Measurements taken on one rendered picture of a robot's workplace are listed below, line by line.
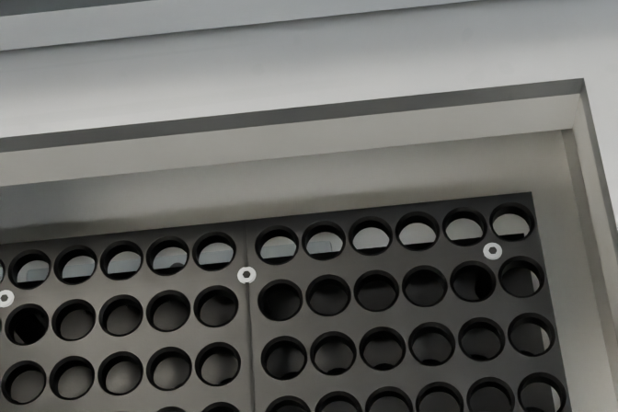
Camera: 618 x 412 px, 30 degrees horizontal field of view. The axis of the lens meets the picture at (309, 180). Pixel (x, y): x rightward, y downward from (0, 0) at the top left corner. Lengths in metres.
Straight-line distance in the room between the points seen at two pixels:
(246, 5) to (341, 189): 0.12
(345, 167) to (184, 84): 0.12
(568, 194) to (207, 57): 0.16
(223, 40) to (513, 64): 0.08
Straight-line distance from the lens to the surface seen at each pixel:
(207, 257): 0.41
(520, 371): 0.33
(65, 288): 0.36
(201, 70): 0.33
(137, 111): 0.33
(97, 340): 0.35
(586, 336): 0.41
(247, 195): 0.43
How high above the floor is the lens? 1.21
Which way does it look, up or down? 61 degrees down
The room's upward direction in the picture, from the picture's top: 10 degrees counter-clockwise
